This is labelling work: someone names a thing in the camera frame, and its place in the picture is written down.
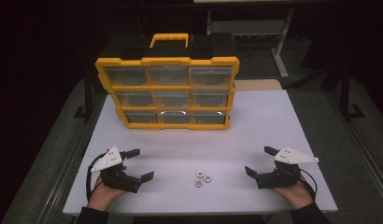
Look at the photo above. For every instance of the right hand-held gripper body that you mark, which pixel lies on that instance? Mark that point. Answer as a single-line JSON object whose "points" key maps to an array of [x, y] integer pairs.
{"points": [[283, 179]]}

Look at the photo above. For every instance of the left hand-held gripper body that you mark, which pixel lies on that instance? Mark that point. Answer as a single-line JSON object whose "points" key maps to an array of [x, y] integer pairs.
{"points": [[113, 179]]}

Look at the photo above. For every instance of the silver metal nut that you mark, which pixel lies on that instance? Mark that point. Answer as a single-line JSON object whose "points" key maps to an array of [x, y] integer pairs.
{"points": [[198, 183], [207, 178], [200, 173]]}

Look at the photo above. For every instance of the clear plastic drawer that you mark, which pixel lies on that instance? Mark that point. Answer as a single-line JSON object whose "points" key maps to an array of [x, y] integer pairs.
{"points": [[211, 77]]}

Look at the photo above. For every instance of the yellow black organizer cabinet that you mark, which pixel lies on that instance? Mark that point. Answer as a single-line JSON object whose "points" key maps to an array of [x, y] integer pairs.
{"points": [[167, 60]]}

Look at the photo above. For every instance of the person's left hand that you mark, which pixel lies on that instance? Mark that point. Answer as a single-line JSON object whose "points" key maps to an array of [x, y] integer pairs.
{"points": [[102, 196]]}

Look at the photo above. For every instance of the person's right hand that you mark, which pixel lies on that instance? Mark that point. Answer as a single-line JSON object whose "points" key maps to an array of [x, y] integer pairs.
{"points": [[295, 196]]}

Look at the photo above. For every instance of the beige wooden board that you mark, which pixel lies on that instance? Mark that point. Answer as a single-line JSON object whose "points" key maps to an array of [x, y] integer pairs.
{"points": [[258, 85]]}

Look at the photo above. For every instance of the black metal stand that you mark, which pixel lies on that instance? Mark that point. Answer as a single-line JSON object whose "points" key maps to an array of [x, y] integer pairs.
{"points": [[87, 96], [345, 93]]}

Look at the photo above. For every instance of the grid of clear drawers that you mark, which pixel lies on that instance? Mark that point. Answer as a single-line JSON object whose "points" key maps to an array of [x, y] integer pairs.
{"points": [[169, 76]]}

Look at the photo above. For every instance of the white-legged desk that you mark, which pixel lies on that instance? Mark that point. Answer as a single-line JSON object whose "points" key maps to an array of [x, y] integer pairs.
{"points": [[280, 56]]}

